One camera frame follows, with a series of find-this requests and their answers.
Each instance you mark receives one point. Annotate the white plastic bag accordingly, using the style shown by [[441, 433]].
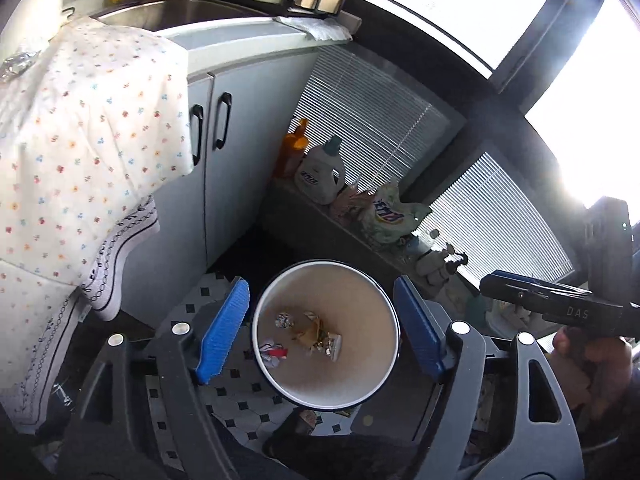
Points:
[[320, 27]]

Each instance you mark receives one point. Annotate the white kitchen cabinet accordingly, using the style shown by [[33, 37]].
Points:
[[240, 110]]

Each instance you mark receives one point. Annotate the person's right hand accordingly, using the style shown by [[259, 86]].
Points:
[[607, 370]]

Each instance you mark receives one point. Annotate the crumpled red white wrapper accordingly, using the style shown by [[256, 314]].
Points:
[[273, 353]]

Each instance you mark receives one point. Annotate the crumpled clear plastic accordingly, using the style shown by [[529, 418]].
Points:
[[15, 65]]

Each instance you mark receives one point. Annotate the pink refill pouch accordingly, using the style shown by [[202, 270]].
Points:
[[350, 202]]

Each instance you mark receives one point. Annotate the white detergent jug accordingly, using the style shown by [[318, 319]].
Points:
[[320, 175]]

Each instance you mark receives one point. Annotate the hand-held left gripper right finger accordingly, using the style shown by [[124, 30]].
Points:
[[417, 332]]

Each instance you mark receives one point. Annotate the crumpled brown paper wrapper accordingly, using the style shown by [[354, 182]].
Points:
[[310, 329]]

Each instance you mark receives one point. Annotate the crumpled foil ball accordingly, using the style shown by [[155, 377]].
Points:
[[284, 320]]

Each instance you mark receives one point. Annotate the floral white tablecloth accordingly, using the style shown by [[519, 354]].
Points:
[[85, 160]]

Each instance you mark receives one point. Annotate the embroidered white cloth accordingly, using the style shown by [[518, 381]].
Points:
[[107, 280]]

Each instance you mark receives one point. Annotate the orange bottle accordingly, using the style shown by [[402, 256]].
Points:
[[291, 152]]

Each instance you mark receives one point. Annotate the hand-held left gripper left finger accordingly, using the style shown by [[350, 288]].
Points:
[[222, 332]]

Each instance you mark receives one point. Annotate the white window blind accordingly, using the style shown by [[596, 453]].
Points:
[[365, 110], [500, 220]]

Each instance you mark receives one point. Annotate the white round trash bin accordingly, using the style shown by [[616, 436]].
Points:
[[340, 380]]

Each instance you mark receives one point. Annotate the printed detergent refill bag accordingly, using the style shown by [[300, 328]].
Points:
[[392, 215]]

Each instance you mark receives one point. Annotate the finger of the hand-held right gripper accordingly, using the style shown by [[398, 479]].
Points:
[[510, 294], [525, 278]]

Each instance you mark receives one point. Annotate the steel sink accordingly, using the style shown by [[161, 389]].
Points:
[[200, 12]]

